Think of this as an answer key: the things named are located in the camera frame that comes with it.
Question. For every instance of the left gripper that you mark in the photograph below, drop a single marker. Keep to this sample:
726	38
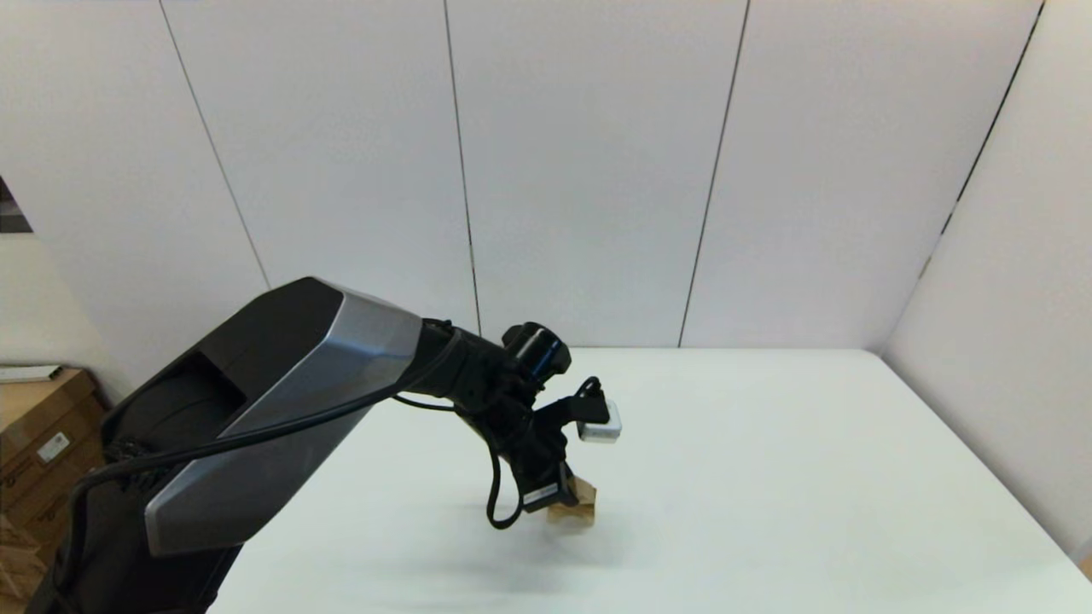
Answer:
542	465

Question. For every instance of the triangular wooden block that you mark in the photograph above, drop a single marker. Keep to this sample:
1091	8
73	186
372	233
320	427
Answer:
585	490

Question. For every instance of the arched wooden block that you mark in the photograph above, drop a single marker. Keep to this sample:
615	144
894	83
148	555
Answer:
563	518

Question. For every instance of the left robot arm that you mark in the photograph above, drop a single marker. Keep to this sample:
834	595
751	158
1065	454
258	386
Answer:
281	409

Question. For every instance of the cardboard box with white label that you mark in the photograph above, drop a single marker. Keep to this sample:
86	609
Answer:
34	503

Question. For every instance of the large cardboard box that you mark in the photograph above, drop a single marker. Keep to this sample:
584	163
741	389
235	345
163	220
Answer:
34	409

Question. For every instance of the flat white board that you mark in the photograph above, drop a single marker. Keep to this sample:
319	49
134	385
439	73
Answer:
30	373

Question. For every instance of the low cardboard box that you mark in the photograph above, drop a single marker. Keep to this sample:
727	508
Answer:
21	571

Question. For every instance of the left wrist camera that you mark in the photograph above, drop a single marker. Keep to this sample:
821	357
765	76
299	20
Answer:
597	422

